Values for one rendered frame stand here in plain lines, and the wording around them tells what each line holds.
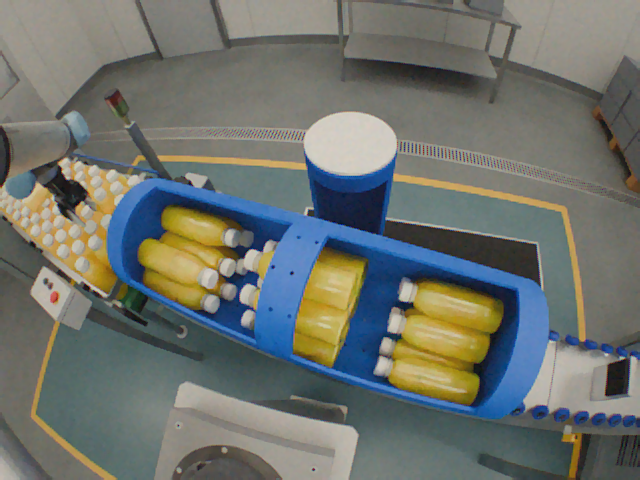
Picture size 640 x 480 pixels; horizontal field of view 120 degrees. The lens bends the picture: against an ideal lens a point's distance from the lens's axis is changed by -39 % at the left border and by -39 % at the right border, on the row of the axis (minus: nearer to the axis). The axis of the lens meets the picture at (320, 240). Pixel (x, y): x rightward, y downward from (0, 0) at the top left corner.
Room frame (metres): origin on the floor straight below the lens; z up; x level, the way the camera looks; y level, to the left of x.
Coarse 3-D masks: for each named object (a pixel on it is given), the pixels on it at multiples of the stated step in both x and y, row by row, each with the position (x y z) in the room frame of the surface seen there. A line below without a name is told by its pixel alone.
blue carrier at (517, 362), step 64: (128, 192) 0.44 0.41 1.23; (192, 192) 0.42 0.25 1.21; (128, 256) 0.34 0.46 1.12; (384, 256) 0.27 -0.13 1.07; (448, 256) 0.19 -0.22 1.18; (256, 320) 0.14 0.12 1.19; (384, 320) 0.15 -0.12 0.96; (512, 320) 0.06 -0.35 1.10; (384, 384) 0.01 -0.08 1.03; (512, 384) -0.05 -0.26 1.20
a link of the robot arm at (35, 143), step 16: (0, 128) 0.25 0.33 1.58; (16, 128) 0.30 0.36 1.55; (32, 128) 0.33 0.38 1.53; (48, 128) 0.38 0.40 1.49; (64, 128) 0.44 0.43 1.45; (80, 128) 0.47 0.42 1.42; (0, 144) 0.23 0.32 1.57; (16, 144) 0.27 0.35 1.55; (32, 144) 0.30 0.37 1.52; (48, 144) 0.35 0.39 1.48; (64, 144) 0.41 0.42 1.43; (80, 144) 0.46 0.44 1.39; (0, 160) 0.21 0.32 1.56; (16, 160) 0.25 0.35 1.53; (32, 160) 0.29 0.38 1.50; (48, 160) 0.35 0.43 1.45; (0, 176) 0.21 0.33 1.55
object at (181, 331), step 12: (60, 264) 0.51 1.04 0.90; (72, 276) 0.45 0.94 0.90; (108, 300) 0.33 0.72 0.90; (144, 300) 0.40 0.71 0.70; (120, 312) 0.29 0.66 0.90; (132, 312) 0.34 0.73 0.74; (144, 312) 0.45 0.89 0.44; (156, 312) 0.49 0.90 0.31; (144, 324) 0.27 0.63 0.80; (168, 324) 0.45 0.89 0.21; (180, 336) 0.43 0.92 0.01
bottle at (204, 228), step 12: (168, 216) 0.42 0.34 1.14; (180, 216) 0.41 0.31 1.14; (192, 216) 0.41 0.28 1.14; (204, 216) 0.40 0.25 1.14; (216, 216) 0.41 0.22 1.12; (168, 228) 0.40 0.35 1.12; (180, 228) 0.39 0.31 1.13; (192, 228) 0.38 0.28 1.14; (204, 228) 0.37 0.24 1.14; (216, 228) 0.37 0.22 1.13; (228, 228) 0.37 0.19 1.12; (192, 240) 0.37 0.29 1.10; (204, 240) 0.35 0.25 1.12; (216, 240) 0.35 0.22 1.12
